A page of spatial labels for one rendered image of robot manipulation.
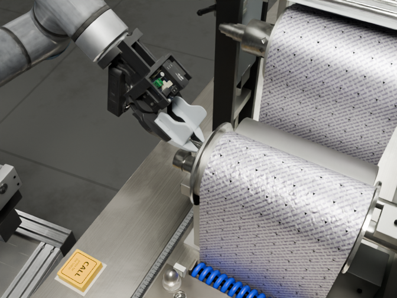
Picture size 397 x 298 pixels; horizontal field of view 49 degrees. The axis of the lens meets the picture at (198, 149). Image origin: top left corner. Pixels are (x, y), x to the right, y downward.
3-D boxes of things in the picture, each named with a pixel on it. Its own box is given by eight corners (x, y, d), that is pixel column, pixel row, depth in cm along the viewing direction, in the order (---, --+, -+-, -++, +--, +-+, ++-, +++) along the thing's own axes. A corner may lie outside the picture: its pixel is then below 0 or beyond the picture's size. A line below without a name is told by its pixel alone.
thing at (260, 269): (200, 266, 88) (201, 217, 75) (311, 323, 81) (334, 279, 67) (199, 268, 88) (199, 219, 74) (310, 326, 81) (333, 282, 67)
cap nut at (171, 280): (168, 270, 84) (167, 259, 80) (185, 278, 82) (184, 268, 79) (158, 286, 81) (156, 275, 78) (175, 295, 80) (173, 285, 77)
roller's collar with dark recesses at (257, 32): (253, 41, 87) (256, 12, 82) (281, 49, 85) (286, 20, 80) (239, 58, 83) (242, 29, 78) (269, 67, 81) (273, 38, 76)
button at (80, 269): (78, 253, 100) (77, 248, 98) (103, 266, 98) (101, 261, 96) (58, 278, 96) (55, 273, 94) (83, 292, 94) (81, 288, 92)
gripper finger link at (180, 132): (205, 155, 67) (166, 109, 65) (185, 164, 72) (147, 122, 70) (215, 142, 69) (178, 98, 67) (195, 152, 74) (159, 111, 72)
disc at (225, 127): (236, 135, 81) (221, 109, 67) (238, 136, 80) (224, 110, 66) (202, 209, 79) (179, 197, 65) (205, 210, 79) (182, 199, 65)
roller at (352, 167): (246, 146, 93) (251, 104, 84) (365, 193, 85) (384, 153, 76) (221, 185, 86) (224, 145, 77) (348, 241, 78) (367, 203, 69)
